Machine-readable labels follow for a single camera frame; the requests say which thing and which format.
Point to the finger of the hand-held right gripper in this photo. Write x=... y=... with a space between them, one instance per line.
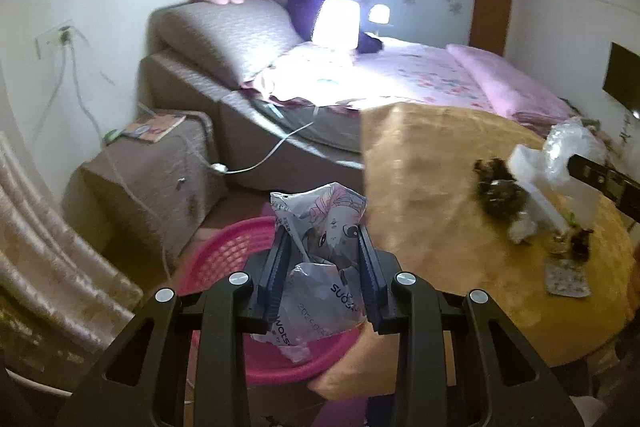
x=600 y=179

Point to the glowing white table lamp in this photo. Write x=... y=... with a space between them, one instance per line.
x=335 y=24

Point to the folded pink blanket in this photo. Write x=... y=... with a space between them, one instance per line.
x=500 y=77

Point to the grey quilted pillow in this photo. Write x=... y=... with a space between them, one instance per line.
x=235 y=37

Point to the brown upholstered bed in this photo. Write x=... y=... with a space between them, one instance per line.
x=250 y=122

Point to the golden patterned tablecloth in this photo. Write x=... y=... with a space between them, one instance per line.
x=425 y=207

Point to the pink plastic basket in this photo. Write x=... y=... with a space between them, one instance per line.
x=225 y=252

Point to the black wall television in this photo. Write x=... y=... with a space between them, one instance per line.
x=622 y=72

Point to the purple plush toy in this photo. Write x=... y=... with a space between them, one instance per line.
x=302 y=7

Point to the dark dried bunch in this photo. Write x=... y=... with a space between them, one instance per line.
x=495 y=197

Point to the brown wooden door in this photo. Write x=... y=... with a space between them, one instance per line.
x=492 y=7

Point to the colourful book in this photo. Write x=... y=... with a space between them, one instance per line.
x=155 y=127

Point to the pale pink curtain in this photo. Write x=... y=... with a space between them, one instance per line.
x=40 y=247

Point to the white printed plastic bag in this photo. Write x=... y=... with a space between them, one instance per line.
x=320 y=217

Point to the silver blister pack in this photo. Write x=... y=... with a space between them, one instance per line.
x=567 y=279

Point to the small green object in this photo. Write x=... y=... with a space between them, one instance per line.
x=111 y=136

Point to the pink floral bed sheet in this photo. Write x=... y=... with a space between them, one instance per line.
x=400 y=67

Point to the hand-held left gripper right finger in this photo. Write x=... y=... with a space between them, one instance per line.
x=368 y=268

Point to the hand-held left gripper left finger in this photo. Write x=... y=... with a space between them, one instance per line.
x=274 y=268

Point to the cloth-covered nightstand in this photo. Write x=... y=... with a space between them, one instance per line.
x=130 y=177

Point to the clear plastic bag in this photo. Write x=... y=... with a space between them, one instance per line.
x=570 y=139

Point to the white wall socket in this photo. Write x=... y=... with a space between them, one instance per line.
x=50 y=39

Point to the dark small scraps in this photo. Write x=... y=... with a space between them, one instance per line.
x=575 y=244

